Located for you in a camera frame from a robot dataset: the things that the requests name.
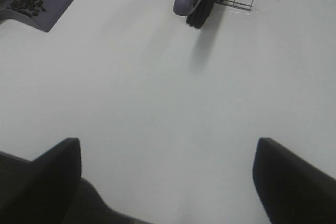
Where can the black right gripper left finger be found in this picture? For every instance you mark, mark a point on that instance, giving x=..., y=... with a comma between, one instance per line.
x=42, y=190

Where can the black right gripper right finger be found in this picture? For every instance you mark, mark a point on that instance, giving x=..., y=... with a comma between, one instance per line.
x=290, y=189

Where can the pile of coffee beans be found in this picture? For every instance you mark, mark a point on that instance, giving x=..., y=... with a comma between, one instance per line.
x=29, y=8

